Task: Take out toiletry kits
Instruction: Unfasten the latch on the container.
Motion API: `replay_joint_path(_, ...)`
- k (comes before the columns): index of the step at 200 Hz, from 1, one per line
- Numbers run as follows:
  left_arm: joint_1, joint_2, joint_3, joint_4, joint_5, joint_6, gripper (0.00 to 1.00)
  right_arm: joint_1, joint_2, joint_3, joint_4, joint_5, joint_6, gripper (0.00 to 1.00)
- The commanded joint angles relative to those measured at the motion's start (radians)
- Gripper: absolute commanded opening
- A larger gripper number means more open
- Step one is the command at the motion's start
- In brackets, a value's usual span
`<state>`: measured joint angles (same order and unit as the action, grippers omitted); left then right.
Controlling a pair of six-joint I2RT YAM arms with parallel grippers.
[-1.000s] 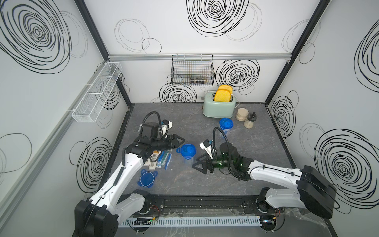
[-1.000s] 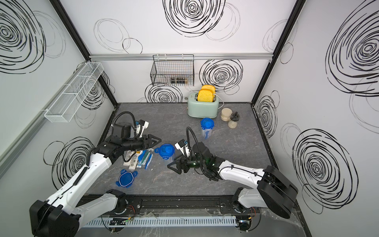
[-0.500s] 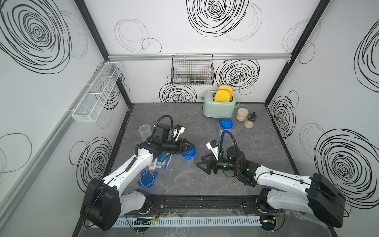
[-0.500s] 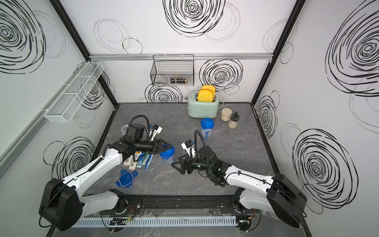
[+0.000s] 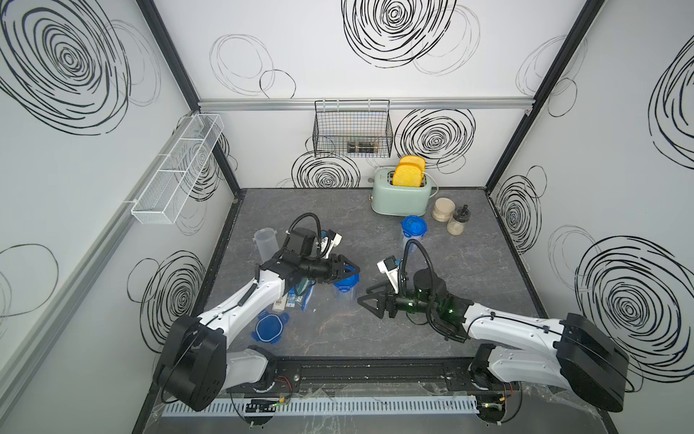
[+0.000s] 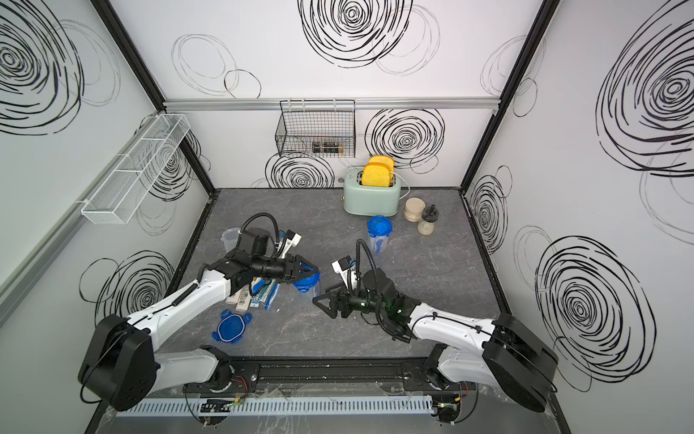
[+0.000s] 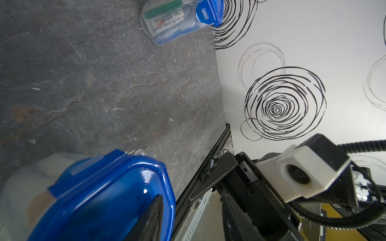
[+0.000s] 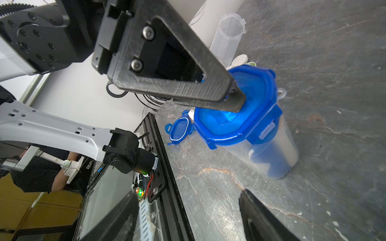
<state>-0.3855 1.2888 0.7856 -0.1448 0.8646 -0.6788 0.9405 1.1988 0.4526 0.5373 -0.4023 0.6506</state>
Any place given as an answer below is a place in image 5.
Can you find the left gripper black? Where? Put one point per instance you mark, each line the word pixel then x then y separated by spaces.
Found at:
pixel 337 274

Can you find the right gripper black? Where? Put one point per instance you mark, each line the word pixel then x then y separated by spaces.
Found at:
pixel 385 301

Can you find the clear container blue lid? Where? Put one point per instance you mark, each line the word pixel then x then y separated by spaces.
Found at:
pixel 345 290
pixel 412 228

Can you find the clear plastic container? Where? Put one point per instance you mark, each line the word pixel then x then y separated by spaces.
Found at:
pixel 267 243

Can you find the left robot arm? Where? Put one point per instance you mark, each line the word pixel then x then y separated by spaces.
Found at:
pixel 210 334

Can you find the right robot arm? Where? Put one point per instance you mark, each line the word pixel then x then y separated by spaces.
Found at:
pixel 571 354

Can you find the blue white toothbrush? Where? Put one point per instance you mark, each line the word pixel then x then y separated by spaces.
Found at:
pixel 309 297

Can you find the mint green toaster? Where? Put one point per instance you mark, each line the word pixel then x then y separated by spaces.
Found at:
pixel 387 199

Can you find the small bottle black cap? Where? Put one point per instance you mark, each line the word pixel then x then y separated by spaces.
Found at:
pixel 458 220

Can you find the beige round jar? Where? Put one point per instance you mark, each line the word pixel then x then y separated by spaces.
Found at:
pixel 443 209

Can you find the yellow sponge toast front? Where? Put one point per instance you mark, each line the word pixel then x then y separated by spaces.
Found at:
pixel 408 175

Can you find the yellow sponge toast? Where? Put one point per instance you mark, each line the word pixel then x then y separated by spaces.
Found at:
pixel 415 161
pixel 408 175

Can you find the yellow sponge toast back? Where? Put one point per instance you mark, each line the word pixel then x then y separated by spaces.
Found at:
pixel 415 161

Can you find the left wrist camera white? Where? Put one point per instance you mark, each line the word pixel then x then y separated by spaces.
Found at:
pixel 329 240

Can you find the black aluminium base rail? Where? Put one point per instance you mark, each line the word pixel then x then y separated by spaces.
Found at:
pixel 368 374

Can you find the white slotted cable duct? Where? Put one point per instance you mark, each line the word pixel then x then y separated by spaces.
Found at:
pixel 326 406

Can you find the black wire wall basket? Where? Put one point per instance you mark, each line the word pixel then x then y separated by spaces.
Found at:
pixel 352 128

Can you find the white mesh wall shelf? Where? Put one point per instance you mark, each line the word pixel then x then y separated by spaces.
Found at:
pixel 168 190

